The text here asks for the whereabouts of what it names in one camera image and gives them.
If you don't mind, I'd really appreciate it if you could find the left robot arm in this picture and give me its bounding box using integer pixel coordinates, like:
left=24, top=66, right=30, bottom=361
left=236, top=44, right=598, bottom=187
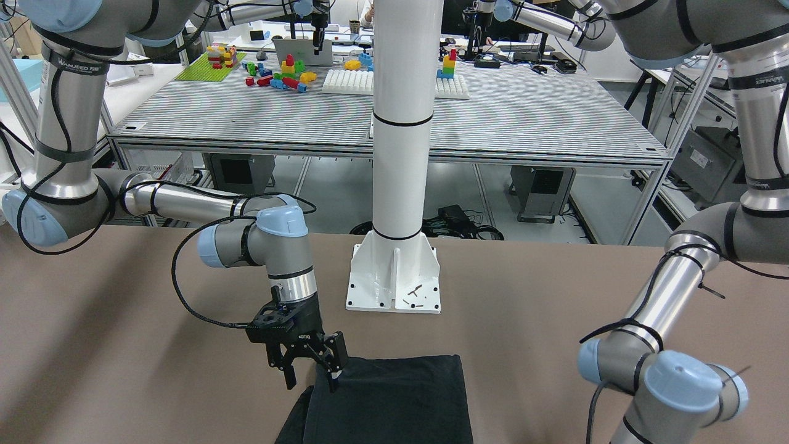
left=578, top=1, right=788, bottom=443

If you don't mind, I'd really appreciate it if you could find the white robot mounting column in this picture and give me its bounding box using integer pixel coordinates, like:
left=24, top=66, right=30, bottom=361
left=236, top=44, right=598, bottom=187
left=345, top=1, right=443, bottom=314

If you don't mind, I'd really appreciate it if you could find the black printed t-shirt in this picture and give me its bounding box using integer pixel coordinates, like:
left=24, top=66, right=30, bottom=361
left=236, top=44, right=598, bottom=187
left=276, top=355, right=473, bottom=443

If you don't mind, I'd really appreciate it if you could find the green lego baseplate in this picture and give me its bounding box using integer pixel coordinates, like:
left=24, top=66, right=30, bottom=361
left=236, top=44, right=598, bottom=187
left=174, top=48, right=246, bottom=82

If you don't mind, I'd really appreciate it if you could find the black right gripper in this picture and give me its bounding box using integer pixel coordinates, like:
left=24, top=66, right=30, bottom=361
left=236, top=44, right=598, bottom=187
left=266, top=290, right=349, bottom=393

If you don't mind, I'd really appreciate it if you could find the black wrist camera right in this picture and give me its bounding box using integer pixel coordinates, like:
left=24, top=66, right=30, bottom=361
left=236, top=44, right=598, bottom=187
left=245, top=303, right=298, bottom=345

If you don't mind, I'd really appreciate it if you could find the striped metal work table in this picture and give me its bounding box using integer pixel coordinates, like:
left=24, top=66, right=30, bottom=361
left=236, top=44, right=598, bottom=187
left=106, top=59, right=674, bottom=247

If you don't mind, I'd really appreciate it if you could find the white peg board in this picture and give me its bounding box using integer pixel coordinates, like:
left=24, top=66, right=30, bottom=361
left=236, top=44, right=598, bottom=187
left=322, top=70, right=374, bottom=96
left=435, top=74, right=470, bottom=99

